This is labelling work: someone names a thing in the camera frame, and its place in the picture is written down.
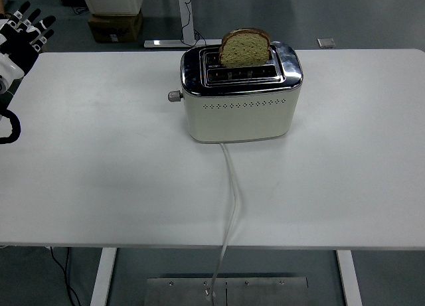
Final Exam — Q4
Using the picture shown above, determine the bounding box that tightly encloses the grey metal plate with screws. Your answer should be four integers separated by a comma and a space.
145, 276, 309, 306

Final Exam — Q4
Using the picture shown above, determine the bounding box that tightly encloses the brown bread slice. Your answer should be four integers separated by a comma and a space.
218, 28, 272, 68

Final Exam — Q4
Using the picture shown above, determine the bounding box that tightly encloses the white desk leg with foot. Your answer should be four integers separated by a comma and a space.
143, 0, 223, 49

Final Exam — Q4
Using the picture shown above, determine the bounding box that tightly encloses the black cable on desk leg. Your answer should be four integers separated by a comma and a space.
181, 0, 207, 48

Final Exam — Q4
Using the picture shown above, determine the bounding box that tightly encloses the white container on box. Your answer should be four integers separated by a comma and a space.
78, 0, 144, 16

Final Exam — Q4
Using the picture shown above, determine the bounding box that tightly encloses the brown cardboard box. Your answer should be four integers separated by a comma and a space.
87, 9, 143, 43

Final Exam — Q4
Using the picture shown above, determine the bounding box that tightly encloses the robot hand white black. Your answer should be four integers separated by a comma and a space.
0, 1, 56, 84

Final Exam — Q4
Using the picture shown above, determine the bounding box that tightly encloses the white toaster power cable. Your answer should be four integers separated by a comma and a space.
209, 142, 240, 306

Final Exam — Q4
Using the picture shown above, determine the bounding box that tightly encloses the cream and chrome toaster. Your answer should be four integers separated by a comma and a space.
167, 40, 303, 144

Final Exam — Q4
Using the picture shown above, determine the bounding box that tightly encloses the thin black floor cable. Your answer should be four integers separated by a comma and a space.
48, 247, 82, 306
64, 247, 72, 289

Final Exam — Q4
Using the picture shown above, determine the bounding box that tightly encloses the white table leg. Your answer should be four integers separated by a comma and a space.
89, 248, 118, 306
335, 250, 363, 306

